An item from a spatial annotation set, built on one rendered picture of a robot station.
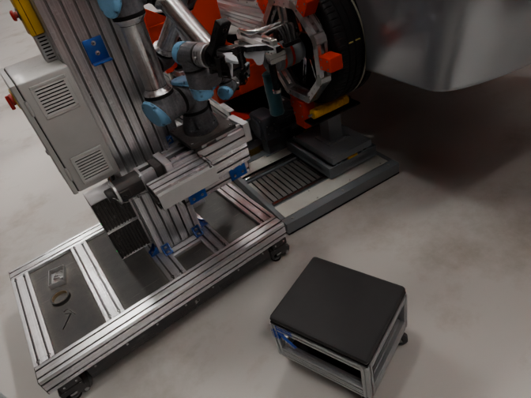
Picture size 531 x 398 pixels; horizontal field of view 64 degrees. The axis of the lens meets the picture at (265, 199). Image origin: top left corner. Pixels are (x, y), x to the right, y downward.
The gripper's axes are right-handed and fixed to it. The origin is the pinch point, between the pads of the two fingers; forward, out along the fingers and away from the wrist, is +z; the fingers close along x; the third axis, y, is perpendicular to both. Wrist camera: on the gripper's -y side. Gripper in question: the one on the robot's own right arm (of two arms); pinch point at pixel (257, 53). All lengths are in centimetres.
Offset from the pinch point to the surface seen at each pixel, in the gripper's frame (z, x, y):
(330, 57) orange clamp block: -31, -83, 24
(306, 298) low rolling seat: 10, -1, 90
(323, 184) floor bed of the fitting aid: -46, -94, 104
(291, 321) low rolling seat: 11, 10, 92
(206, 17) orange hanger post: -117, -85, 8
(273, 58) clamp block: -52, -67, 22
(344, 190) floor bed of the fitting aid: -32, -94, 104
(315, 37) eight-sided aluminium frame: -39, -83, 16
